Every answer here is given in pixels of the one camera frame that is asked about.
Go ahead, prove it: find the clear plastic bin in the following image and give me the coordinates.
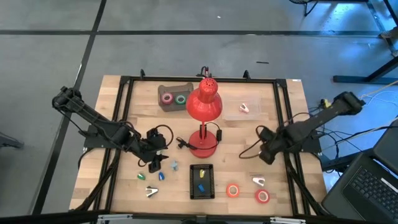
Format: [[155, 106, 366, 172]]
[[221, 93, 262, 121]]

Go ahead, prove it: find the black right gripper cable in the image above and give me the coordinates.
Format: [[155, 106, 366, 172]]
[[238, 124, 266, 160]]

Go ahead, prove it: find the black clamp with wire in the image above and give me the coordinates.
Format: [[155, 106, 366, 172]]
[[196, 65, 213, 78]]

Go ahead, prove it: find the grey translucent plastic bin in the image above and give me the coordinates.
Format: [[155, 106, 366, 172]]
[[157, 82, 194, 113]]

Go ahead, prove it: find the yellow extension cable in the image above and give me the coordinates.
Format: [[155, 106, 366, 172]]
[[360, 80, 398, 100]]

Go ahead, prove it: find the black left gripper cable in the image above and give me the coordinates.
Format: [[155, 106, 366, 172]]
[[138, 123, 175, 167]]

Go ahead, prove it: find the black rig crossbar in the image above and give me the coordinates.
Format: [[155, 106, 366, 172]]
[[0, 210, 368, 224]]

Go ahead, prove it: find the red tape roll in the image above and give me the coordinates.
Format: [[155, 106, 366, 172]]
[[255, 189, 271, 205]]

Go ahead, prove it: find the black lamp power cord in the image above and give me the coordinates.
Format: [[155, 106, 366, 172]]
[[176, 121, 223, 152]]

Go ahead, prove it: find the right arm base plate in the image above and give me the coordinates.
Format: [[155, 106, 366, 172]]
[[278, 130, 323, 154]]

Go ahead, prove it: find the orange tape roll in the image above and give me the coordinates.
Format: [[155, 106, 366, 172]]
[[226, 183, 241, 198]]

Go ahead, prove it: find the black mesh basket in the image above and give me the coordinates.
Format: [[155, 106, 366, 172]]
[[188, 164, 215, 200]]

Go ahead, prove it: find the black desk frame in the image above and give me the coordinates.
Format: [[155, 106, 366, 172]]
[[333, 0, 398, 85]]

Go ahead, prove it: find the red desk lamp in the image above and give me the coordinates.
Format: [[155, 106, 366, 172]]
[[185, 77, 223, 159]]

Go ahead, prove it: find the grey chair leg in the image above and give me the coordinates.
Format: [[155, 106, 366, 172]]
[[0, 135, 25, 151]]

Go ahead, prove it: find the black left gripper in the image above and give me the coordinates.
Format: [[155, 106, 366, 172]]
[[136, 127, 170, 174]]

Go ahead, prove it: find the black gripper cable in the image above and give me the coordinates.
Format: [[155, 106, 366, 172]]
[[238, 124, 266, 160], [138, 123, 175, 167]]

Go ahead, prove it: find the black laptop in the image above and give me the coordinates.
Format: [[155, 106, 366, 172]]
[[322, 119, 398, 224]]

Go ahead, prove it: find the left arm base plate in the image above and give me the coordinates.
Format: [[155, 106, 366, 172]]
[[79, 124, 128, 149]]

